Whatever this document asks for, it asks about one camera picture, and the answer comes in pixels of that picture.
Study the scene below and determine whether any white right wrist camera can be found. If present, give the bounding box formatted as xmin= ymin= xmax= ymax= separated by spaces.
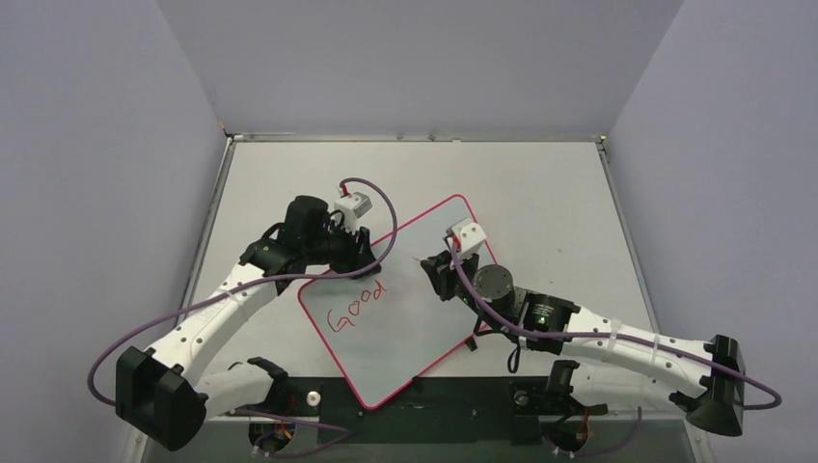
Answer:
xmin=446 ymin=218 xmax=487 ymax=260

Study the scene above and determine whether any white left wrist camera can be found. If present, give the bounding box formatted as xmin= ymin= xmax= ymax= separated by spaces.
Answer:
xmin=331 ymin=192 xmax=372 ymax=233

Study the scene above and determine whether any pink-framed whiteboard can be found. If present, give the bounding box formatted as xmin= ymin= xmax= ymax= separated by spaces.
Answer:
xmin=298 ymin=194 xmax=477 ymax=410

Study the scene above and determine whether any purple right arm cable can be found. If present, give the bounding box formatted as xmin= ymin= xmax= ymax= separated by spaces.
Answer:
xmin=450 ymin=245 xmax=783 ymax=412

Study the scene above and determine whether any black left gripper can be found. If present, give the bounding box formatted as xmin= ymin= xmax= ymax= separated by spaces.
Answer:
xmin=304 ymin=217 xmax=379 ymax=279

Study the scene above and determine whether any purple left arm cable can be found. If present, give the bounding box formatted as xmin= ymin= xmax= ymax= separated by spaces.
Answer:
xmin=86 ymin=177 xmax=398 ymax=408

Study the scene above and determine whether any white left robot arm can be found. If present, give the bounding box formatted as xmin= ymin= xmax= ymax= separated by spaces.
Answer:
xmin=114 ymin=192 xmax=380 ymax=450

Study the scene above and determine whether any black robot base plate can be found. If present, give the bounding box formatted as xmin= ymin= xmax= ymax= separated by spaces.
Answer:
xmin=251 ymin=376 xmax=608 ymax=445

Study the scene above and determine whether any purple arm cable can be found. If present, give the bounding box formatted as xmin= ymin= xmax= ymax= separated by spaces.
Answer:
xmin=86 ymin=177 xmax=398 ymax=408
xmin=450 ymin=245 xmax=783 ymax=412

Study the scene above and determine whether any aluminium table edge frame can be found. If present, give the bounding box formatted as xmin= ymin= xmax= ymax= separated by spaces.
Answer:
xmin=121 ymin=132 xmax=717 ymax=463

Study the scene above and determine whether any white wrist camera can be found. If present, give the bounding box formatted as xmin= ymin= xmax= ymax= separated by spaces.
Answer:
xmin=446 ymin=218 xmax=487 ymax=260
xmin=331 ymin=192 xmax=372 ymax=233

